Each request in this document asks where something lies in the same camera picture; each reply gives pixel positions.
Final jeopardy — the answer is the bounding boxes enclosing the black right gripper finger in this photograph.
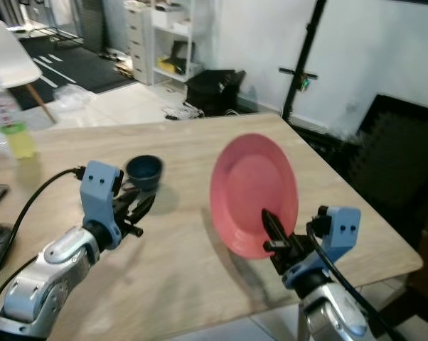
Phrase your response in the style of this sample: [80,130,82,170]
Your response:
[261,208,290,247]

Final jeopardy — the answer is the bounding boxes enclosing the pink round plate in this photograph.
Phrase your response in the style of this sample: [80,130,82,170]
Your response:
[210,133,299,260]

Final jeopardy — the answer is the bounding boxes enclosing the dark blue bowl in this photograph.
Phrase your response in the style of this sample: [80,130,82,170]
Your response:
[125,155,164,192]

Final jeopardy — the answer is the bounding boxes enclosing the clear plastic bag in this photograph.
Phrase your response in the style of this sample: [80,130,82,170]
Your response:
[53,83,99,114]

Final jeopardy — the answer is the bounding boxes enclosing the black bag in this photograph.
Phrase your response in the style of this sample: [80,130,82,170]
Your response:
[184,69,247,117]

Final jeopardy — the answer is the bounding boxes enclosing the black foam mat panel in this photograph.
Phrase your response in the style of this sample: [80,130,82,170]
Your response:
[292,94,428,251]

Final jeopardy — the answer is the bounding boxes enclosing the clear bottle with yellow drink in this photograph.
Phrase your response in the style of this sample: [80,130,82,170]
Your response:
[0,77,38,160]

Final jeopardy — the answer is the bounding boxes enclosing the black floor mat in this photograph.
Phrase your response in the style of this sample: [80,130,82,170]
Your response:
[15,32,138,111]

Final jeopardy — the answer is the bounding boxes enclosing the white drawer cabinet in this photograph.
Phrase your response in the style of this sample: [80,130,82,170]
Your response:
[124,3,155,86]

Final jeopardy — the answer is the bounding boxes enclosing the black stand pole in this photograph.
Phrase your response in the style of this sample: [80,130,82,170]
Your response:
[279,0,330,123]

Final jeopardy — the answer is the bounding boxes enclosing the white open shelf unit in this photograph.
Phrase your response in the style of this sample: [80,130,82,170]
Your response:
[151,0,205,83]

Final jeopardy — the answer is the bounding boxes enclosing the white chair with wooden legs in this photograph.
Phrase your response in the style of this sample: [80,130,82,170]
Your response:
[0,19,59,125]

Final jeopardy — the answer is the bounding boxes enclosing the light blue left wrist camera mount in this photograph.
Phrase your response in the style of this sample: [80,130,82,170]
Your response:
[80,161,124,247]

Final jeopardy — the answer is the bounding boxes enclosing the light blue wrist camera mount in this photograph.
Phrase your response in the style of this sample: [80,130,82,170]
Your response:
[80,161,124,247]
[282,205,362,289]

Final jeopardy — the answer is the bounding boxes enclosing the light blue right wrist camera mount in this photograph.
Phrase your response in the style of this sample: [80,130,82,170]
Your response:
[282,205,362,289]

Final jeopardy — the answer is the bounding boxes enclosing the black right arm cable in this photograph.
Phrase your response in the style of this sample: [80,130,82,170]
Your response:
[306,222,408,341]

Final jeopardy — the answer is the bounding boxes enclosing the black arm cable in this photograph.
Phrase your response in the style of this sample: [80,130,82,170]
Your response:
[0,167,85,303]
[306,222,408,341]

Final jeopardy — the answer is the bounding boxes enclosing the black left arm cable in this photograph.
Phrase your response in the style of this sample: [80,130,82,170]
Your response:
[0,167,85,303]

